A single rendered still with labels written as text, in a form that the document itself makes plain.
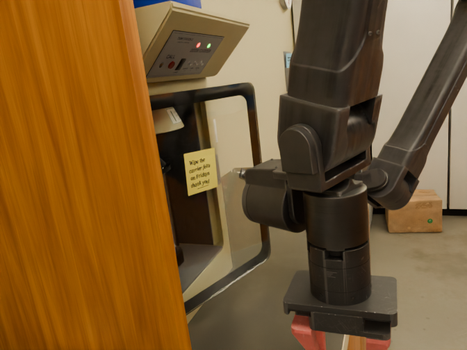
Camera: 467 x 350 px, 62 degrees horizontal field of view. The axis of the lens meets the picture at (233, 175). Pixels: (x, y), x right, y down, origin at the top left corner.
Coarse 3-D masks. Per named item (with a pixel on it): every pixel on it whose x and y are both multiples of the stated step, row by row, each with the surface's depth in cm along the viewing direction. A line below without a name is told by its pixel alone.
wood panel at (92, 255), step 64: (0, 0) 51; (64, 0) 48; (128, 0) 46; (0, 64) 54; (64, 64) 50; (128, 64) 47; (0, 128) 58; (64, 128) 53; (128, 128) 49; (0, 192) 62; (64, 192) 56; (128, 192) 52; (0, 256) 66; (64, 256) 60; (128, 256) 55; (0, 320) 71; (64, 320) 64; (128, 320) 59
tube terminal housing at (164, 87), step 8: (176, 80) 74; (184, 80) 77; (192, 80) 80; (200, 80) 83; (152, 88) 67; (160, 88) 69; (168, 88) 71; (176, 88) 74; (184, 88) 77; (192, 88) 80; (192, 312) 79
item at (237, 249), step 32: (160, 96) 63; (192, 96) 68; (224, 96) 74; (160, 128) 63; (192, 128) 68; (224, 128) 74; (256, 128) 82; (160, 160) 64; (224, 160) 75; (256, 160) 82; (224, 192) 76; (192, 224) 70; (224, 224) 77; (256, 224) 84; (192, 256) 71; (224, 256) 77; (256, 256) 85; (192, 288) 72; (224, 288) 78
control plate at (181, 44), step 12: (180, 36) 58; (192, 36) 62; (204, 36) 65; (216, 36) 69; (168, 48) 58; (180, 48) 61; (192, 48) 65; (204, 48) 69; (216, 48) 73; (156, 60) 58; (168, 60) 61; (180, 60) 64; (192, 60) 69; (204, 60) 73; (156, 72) 61; (168, 72) 64; (180, 72) 68; (192, 72) 73
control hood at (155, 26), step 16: (144, 16) 53; (160, 16) 52; (176, 16) 53; (192, 16) 57; (208, 16) 62; (224, 16) 67; (144, 32) 54; (160, 32) 53; (192, 32) 61; (208, 32) 66; (224, 32) 71; (240, 32) 78; (144, 48) 54; (160, 48) 56; (224, 48) 77; (144, 64) 56; (208, 64) 76; (160, 80) 64
